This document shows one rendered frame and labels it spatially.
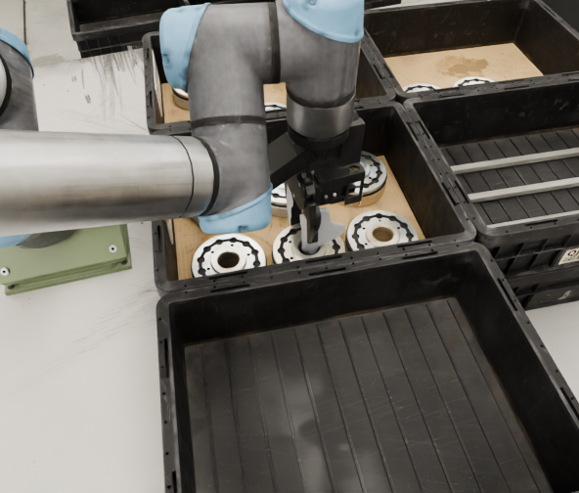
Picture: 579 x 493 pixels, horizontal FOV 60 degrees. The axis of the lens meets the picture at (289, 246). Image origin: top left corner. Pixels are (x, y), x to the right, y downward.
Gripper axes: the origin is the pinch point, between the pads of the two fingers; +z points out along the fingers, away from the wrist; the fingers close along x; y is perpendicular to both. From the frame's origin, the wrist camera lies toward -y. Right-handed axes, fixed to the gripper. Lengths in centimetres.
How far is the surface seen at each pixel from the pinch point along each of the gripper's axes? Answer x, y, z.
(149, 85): 33.1, -14.4, -7.9
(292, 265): -9.9, -4.6, -8.0
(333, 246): -3.6, 3.7, -0.8
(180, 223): 10.5, -15.5, 2.0
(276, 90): 39.2, 9.6, 2.1
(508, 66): 31, 58, 2
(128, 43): 124, -15, 32
